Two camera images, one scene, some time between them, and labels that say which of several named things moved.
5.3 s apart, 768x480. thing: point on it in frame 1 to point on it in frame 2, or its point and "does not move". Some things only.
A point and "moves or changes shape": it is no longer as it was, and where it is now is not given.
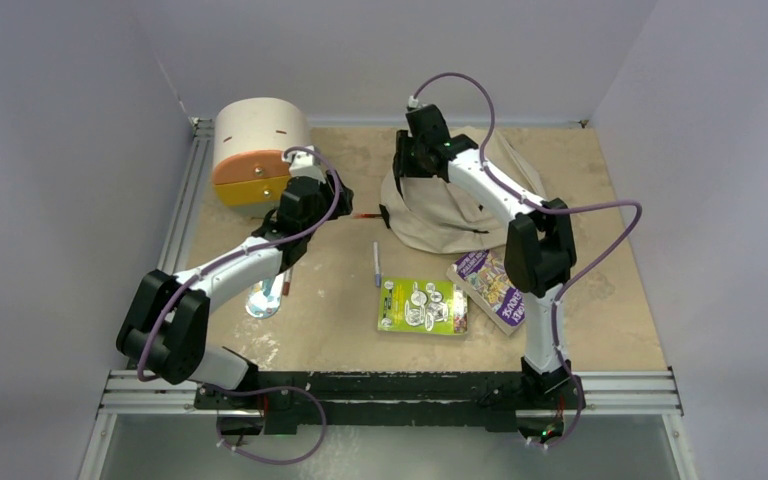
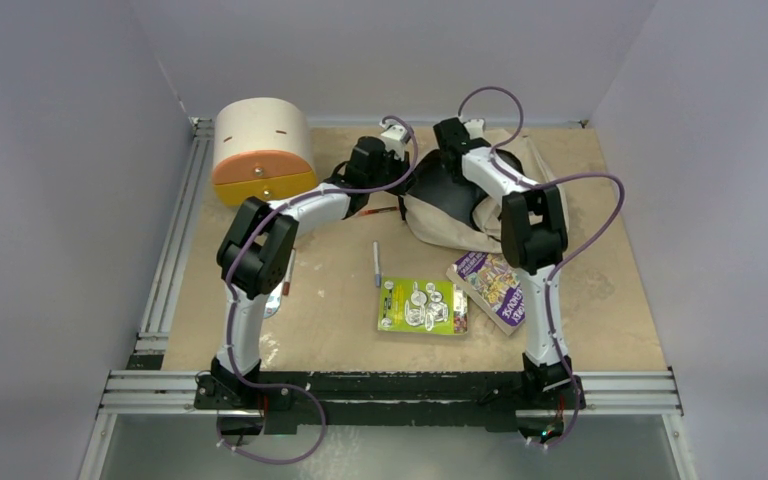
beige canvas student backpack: x=449 y=216 moves or changes shape
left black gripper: x=327 y=189 to x=401 y=167
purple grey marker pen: x=377 y=268 does not move
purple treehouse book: x=484 y=278 does not move
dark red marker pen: x=286 y=282 does not move
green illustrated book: x=422 y=306 does not move
